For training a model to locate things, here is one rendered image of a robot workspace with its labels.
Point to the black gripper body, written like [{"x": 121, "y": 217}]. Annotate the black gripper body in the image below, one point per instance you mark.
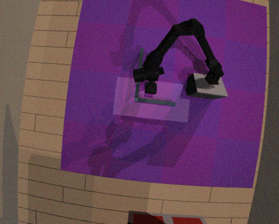
[{"x": 151, "y": 88}]

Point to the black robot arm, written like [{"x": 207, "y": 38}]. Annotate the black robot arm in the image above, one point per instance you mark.
[{"x": 190, "y": 27}]

